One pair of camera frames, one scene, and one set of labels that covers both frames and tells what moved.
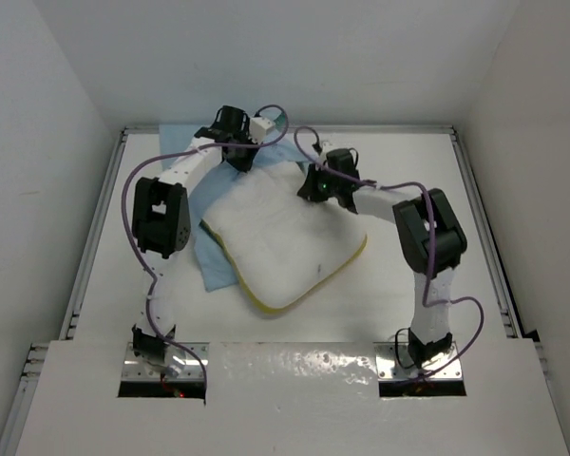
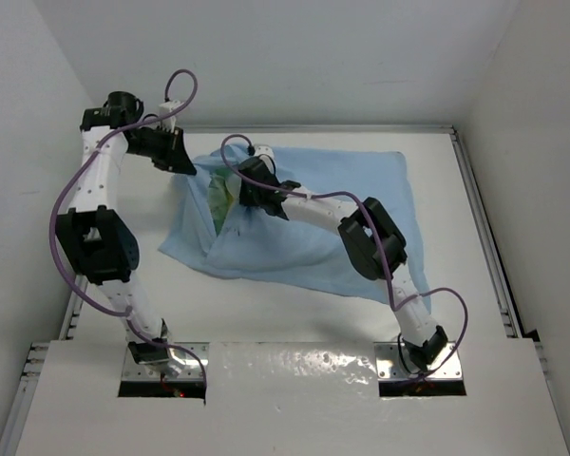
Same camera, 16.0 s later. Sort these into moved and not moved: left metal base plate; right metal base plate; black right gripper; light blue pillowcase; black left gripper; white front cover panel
Moved: black left gripper; black right gripper; light blue pillowcase
Not moved: right metal base plate; left metal base plate; white front cover panel
